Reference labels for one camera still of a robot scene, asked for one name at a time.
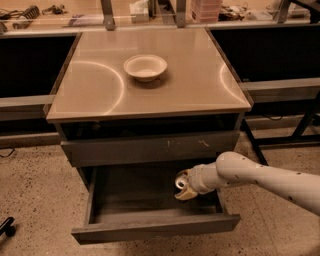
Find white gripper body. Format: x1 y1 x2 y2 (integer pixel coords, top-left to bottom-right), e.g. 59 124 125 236
187 163 217 195

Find blue pepsi can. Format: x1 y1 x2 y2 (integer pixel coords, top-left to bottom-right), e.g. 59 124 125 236
175 175 189 191

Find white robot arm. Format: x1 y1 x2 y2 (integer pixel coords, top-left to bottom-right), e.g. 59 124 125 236
174 151 320 215

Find open middle drawer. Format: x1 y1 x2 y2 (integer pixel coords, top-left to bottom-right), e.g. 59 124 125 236
72 160 240 245

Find grey drawer cabinet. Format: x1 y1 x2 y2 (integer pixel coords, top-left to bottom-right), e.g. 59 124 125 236
45 27 253 246

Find closed top drawer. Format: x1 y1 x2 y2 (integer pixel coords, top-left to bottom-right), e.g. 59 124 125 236
61 131 240 168

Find white paper bowl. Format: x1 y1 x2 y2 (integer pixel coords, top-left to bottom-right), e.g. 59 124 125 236
123 54 168 82

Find pink stacked plastic bins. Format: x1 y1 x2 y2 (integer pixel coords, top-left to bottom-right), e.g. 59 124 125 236
190 0 221 23

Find white tissue box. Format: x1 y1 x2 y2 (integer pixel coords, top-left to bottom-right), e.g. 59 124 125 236
129 0 149 23

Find black chair caster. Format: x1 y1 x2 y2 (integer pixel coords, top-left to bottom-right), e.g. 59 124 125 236
0 217 16 237

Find purple paper packet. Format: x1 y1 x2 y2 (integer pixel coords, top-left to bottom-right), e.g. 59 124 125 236
68 14 104 27

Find black table leg frame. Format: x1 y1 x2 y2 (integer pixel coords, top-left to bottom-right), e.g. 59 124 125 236
240 98 320 165

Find black coiled cable tool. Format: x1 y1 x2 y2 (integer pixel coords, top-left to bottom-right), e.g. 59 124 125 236
12 5 40 29

